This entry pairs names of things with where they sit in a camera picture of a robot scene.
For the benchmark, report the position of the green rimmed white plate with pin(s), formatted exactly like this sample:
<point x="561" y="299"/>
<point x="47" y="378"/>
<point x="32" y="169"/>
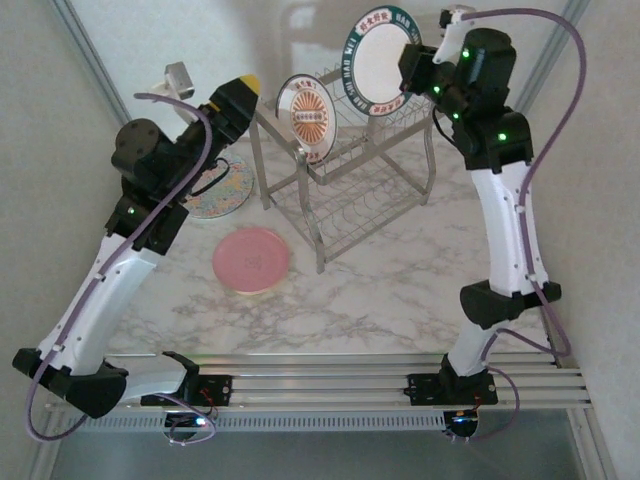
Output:
<point x="375" y="60"/>

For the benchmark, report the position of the colourful confetti pattern plate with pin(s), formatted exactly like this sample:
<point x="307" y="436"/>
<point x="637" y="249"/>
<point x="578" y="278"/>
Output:
<point x="232" y="185"/>

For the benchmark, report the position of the pink plate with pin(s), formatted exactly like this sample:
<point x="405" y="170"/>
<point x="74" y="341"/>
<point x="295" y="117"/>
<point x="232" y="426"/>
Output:
<point x="250" y="260"/>

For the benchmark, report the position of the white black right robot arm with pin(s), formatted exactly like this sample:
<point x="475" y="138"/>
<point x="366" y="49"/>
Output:
<point x="510" y="230"/>

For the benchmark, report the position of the orange sunburst print plate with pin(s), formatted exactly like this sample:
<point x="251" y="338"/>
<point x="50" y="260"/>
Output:
<point x="310" y="117"/>

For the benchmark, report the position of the aluminium frame post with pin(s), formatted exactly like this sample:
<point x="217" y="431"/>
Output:
<point x="550" y="47"/>
<point x="85" y="45"/>

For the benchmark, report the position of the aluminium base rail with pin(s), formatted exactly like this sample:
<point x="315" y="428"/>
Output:
<point x="325" y="380"/>

